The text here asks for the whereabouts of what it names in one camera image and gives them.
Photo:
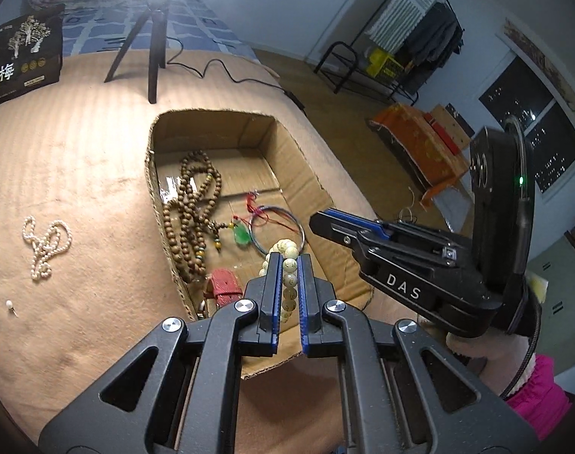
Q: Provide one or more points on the wooden crate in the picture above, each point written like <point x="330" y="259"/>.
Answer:
<point x="450" y="125"/>

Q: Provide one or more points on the cardboard box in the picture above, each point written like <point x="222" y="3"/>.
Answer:
<point x="249" y="142"/>

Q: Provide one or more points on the yellow box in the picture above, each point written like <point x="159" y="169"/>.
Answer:
<point x="384" y="62"/>

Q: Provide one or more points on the small pearl stud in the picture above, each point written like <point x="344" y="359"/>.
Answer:
<point x="10" y="305"/>

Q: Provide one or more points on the white striped towel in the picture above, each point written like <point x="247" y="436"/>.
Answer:
<point x="401" y="4"/>

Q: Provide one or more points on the black tripod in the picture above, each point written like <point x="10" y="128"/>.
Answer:
<point x="154" y="52"/>

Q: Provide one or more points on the blue patterned bed sheet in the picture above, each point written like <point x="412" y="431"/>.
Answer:
<point x="197" y="23"/>

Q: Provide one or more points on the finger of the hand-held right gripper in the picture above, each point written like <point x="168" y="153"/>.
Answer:
<point x="358" y="220"/>
<point x="332" y="229"/>

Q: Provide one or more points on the person's right forearm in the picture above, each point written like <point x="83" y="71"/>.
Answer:
<point x="538" y="397"/>

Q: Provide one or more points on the black printed box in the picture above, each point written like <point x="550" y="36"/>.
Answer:
<point x="22" y="61"/>

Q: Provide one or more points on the thin dark bangle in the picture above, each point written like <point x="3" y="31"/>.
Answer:
<point x="302" y="231"/>

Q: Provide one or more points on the dark window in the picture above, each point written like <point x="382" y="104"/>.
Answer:
<point x="524" y="94"/>

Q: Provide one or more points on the dark hanging clothes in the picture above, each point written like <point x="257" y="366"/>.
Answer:
<point x="434" y="33"/>

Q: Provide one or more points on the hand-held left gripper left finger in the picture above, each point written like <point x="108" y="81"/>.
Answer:
<point x="275" y="293"/>

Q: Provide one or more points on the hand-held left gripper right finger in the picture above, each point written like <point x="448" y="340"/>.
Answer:
<point x="304" y="293"/>

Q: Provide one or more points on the black clothes rack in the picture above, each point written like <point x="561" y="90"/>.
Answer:
<point x="344" y="64"/>

